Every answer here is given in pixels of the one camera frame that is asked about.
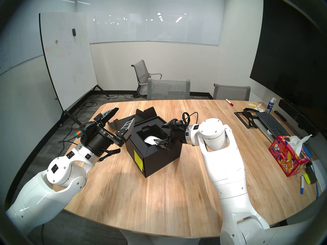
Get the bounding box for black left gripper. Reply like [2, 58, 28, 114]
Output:
[80, 107, 136, 157]

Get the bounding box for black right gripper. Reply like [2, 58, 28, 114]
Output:
[154, 119, 187, 150]

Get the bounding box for white computer mouse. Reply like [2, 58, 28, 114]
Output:
[144, 136, 161, 146]

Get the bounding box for black cardboard box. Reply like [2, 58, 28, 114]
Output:
[107, 107, 182, 178]

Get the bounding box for red floral tissue box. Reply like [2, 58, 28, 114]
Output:
[268, 135, 310, 177]

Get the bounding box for large neon yellow sticky sheet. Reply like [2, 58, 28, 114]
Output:
[134, 150, 144, 172]

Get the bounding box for grey mesh office chair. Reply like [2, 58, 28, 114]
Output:
[213, 83, 251, 101]
[147, 78, 191, 100]

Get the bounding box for grey office chair with armrests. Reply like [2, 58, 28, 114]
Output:
[131, 59, 162, 97]

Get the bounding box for mobile whiteboard on stand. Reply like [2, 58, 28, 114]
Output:
[39, 12, 110, 127]

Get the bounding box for black folding laptop stand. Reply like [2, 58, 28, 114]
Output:
[234, 111, 258, 129]

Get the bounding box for silver keyboard tray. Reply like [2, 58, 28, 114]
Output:
[253, 118, 290, 143]

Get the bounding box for black keyboard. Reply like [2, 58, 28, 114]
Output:
[255, 111, 290, 136]

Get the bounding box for whiteboard cleaner spray bottle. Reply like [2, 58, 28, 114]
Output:
[265, 97, 277, 113]

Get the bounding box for white tissue sheet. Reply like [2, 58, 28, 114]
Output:
[288, 134, 313, 155]

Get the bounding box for black video conference bar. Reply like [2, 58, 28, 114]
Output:
[278, 99, 319, 138]

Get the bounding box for blue plastic swatter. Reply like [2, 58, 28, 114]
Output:
[303, 144, 320, 199]

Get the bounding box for black felt board eraser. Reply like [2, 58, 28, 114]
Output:
[305, 165, 318, 184]

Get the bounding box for white paper sheet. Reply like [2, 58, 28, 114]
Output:
[313, 160, 327, 191]

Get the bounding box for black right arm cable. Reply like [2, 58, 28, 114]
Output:
[182, 112, 199, 126]

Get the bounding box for black floor cable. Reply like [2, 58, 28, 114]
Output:
[61, 93, 138, 135]

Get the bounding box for large wall glass whiteboard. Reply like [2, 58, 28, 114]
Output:
[77, 0, 225, 46]

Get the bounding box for large black wall screen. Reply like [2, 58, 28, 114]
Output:
[250, 0, 327, 120]

